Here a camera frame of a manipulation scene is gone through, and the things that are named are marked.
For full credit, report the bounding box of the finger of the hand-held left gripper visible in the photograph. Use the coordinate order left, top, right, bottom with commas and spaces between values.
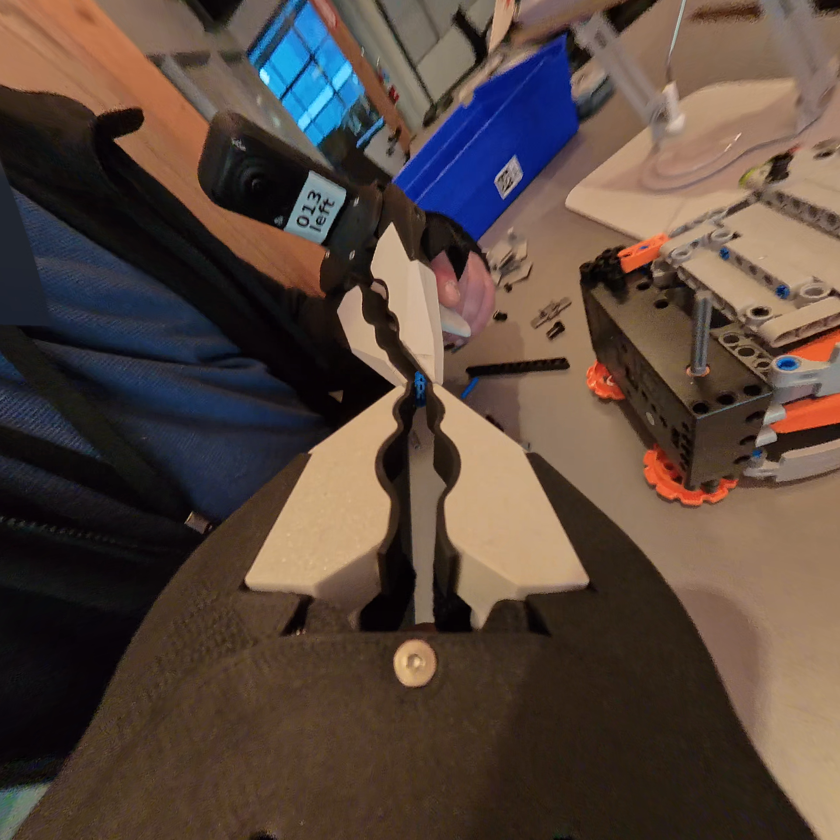
336, 283, 420, 388
369, 222, 447, 387

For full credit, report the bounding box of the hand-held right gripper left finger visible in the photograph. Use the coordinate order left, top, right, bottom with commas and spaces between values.
243, 385, 413, 630

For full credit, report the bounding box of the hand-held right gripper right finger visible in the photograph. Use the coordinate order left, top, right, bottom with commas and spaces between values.
425, 382, 592, 631

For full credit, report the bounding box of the building block robot vehicle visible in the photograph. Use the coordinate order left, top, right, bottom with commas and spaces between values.
579, 141, 840, 508

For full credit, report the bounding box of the person's left forearm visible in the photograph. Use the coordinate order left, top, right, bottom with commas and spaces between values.
217, 259, 395, 421

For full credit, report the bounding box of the person's left hand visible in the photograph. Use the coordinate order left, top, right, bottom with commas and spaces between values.
430, 252, 497, 350

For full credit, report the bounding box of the pile of grey panel pieces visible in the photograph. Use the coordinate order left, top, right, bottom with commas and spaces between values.
482, 226, 532, 293

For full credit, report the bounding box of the blue plastic storage bin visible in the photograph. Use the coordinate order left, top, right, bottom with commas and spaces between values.
392, 33, 580, 244

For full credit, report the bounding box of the black long holed beam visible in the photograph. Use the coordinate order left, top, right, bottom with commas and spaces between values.
465, 356, 571, 378

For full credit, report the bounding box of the person's blue shirt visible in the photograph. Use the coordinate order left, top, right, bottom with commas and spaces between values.
0, 190, 329, 526

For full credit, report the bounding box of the white articulated stand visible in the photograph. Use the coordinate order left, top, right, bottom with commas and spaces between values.
571, 0, 840, 194

